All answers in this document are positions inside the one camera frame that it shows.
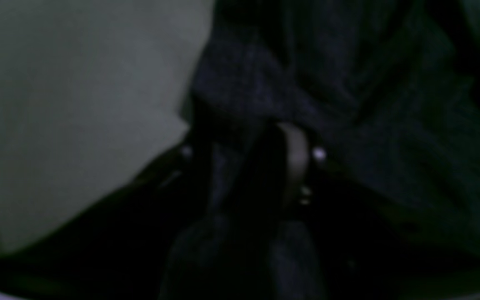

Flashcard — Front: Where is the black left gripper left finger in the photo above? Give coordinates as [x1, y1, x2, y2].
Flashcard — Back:
[0, 140, 212, 300]

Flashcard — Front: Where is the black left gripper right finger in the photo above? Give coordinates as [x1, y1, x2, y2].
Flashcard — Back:
[265, 122, 480, 300]

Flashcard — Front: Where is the dark grey t-shirt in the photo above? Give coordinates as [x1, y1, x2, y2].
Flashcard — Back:
[159, 0, 480, 300]

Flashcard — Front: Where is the light green table cloth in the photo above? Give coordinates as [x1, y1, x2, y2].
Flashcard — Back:
[0, 0, 219, 255]

